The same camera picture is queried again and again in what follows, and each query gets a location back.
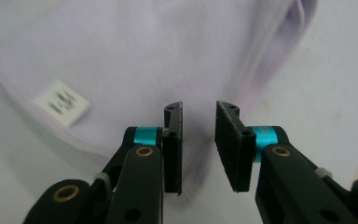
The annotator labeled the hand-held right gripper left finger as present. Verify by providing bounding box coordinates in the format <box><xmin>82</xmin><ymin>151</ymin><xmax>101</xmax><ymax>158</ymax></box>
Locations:
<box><xmin>133</xmin><ymin>101</ymin><xmax>184</xmax><ymax>196</ymax></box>

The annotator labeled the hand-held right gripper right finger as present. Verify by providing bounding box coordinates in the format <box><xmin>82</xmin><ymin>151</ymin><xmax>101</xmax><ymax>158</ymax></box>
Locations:
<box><xmin>214</xmin><ymin>100</ymin><xmax>278</xmax><ymax>193</ymax></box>

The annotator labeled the lilac printed towel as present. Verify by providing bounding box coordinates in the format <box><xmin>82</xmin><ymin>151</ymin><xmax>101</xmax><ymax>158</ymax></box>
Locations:
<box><xmin>0</xmin><ymin>0</ymin><xmax>320</xmax><ymax>213</ymax></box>

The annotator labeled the white foam mat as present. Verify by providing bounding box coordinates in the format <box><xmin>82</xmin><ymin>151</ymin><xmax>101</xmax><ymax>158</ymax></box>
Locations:
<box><xmin>0</xmin><ymin>0</ymin><xmax>358</xmax><ymax>224</ymax></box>

